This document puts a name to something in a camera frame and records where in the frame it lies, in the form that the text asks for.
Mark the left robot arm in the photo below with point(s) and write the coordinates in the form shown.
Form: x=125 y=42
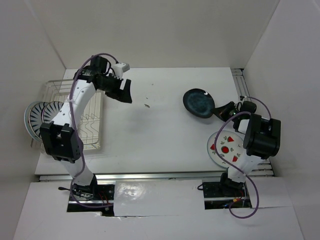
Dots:
x=60 y=135

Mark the blue striped plate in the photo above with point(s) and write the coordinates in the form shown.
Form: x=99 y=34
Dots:
x=35 y=117
x=51 y=110

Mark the white wire dish rack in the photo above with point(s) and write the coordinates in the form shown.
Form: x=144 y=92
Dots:
x=89 y=123

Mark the white glossy cover sheet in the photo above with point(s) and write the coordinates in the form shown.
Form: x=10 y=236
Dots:
x=158 y=198

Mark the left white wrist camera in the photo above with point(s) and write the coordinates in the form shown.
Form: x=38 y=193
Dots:
x=119 y=69

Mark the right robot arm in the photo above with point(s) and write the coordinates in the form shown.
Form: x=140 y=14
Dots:
x=254 y=140

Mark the aluminium rail frame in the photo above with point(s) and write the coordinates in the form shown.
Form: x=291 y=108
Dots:
x=159 y=120

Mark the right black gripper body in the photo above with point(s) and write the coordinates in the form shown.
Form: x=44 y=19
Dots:
x=234 y=112

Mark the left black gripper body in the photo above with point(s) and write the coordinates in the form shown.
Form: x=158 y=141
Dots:
x=111 y=86

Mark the dark blue glazed plate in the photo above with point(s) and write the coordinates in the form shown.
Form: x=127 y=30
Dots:
x=199 y=103

